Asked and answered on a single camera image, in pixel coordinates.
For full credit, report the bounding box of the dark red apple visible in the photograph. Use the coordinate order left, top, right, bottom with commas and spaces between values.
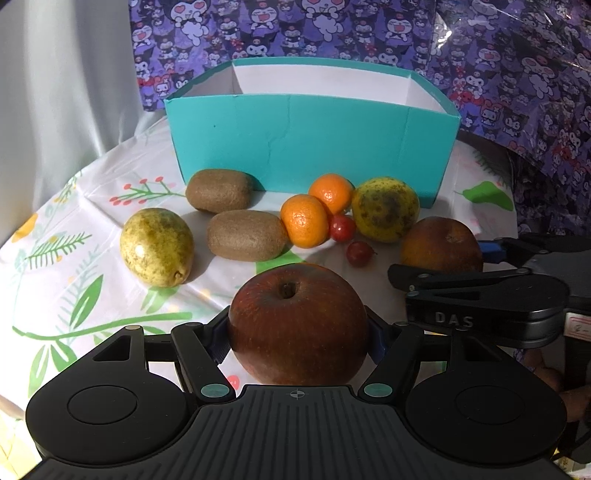
400, 216, 484, 273

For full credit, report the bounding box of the red cherry tomato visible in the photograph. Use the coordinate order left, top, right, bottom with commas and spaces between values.
329, 214, 356, 243
346, 241, 376, 268

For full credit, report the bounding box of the spotted yellow pear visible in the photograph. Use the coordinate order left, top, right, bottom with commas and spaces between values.
351, 177, 420, 244

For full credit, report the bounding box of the large red apple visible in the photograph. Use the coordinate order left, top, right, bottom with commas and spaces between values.
228, 263, 369, 386

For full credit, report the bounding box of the yellow green pear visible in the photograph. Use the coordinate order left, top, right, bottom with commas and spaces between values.
119, 208, 194, 288

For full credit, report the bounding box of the orange mandarin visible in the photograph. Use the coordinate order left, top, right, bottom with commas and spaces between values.
280, 194, 329, 248
308, 173, 355, 214

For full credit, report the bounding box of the orange mandarin front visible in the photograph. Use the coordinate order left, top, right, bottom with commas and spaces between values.
280, 194, 329, 248

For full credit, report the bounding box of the brown kiwi front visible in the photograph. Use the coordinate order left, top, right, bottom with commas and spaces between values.
206, 210, 288, 262

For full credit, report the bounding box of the brown kiwi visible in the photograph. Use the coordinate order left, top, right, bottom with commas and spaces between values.
185, 169, 252, 214
206, 210, 288, 262

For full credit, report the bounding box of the floral white tablecloth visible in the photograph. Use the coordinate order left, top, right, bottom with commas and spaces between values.
1, 119, 517, 479

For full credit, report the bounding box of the teal cardboard box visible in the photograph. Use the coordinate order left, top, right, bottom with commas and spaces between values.
164, 57, 461, 207

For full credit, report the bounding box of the purple cartoon print sheet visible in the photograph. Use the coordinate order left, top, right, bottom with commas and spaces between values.
128, 0, 590, 237

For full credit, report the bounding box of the white curtain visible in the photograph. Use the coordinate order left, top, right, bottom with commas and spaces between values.
1, 1, 161, 240

